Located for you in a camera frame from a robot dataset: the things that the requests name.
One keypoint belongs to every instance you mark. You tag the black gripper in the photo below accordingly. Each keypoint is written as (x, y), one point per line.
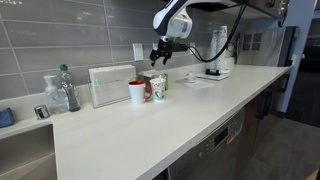
(165, 47)

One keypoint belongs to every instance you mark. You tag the kitchen sink basin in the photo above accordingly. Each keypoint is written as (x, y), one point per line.
(26, 153)

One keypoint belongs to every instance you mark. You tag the white square tile board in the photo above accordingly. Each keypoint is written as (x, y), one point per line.
(213, 76)

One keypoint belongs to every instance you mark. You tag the tall patterned paper cup stack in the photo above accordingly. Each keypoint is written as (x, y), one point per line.
(220, 46)

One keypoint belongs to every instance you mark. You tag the dark wood cabinet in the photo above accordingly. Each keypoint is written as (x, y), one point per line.
(253, 133)

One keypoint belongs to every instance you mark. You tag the small metal jar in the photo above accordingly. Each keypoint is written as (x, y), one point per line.
(41, 112)

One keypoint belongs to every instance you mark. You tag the white dish rack box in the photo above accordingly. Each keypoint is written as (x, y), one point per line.
(111, 85)

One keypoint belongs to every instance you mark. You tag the blue sponge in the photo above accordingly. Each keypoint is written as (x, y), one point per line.
(6, 117)

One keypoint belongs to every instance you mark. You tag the flat white napkin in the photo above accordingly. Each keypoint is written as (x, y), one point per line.
(199, 84)

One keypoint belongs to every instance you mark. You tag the dark overhead cabinet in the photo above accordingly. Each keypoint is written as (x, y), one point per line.
(246, 6)

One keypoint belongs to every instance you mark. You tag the clear bottle with green cap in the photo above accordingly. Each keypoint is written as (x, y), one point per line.
(70, 90)

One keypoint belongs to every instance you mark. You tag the silver napkin case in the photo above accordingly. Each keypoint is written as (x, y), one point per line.
(146, 75)

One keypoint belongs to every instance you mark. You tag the white wall switch plate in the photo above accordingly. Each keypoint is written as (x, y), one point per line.
(138, 52)

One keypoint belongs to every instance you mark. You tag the stainless steel dishwasher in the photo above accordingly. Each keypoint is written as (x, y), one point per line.
(213, 146)

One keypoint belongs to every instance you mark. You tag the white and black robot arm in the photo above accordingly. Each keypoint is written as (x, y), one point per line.
(175, 20)

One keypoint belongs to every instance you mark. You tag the white wall power outlet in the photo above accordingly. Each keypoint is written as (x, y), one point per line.
(192, 48)
(155, 45)

